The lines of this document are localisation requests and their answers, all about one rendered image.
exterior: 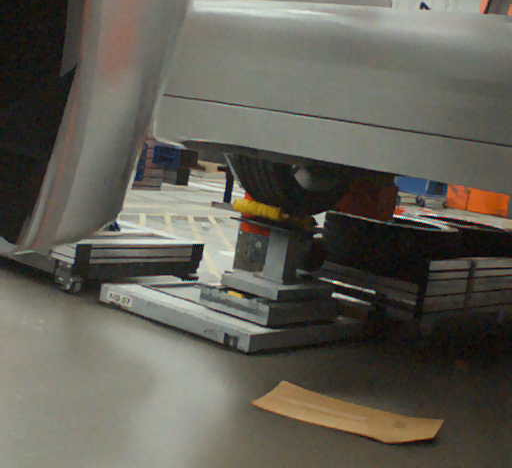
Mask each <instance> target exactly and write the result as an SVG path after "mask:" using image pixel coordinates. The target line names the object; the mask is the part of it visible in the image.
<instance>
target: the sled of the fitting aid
mask: <svg viewBox="0 0 512 468"><path fill-rule="evenodd" d="M339 303H341V301H338V300H335V299H331V298H328V297H321V298H307V299H293V300H279V301H275V300H272V299H269V298H264V297H261V296H258V295H255V294H251V293H247V292H244V290H240V289H237V288H234V287H229V286H226V285H205V286H201V291H200V298H199V304H201V305H204V306H208V307H211V308H215V309H218V311H221V312H224V313H227V314H230V315H234V316H237V317H240V318H244V319H247V320H251V321H254V322H257V323H260V324H263V325H275V324H284V323H294V322H305V321H314V320H324V319H334V318H337V316H338V309H339Z"/></svg>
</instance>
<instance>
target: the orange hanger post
mask: <svg viewBox="0 0 512 468"><path fill-rule="evenodd" d="M487 2H488V0H480V5H479V11H478V13H481V14H483V13H484V10H485V8H486V5H487ZM469 190H470V188H467V187H462V186H457V185H451V184H448V189H447V195H446V201H445V207H449V208H455V209H460V210H465V211H467V203H468V196H469Z"/></svg>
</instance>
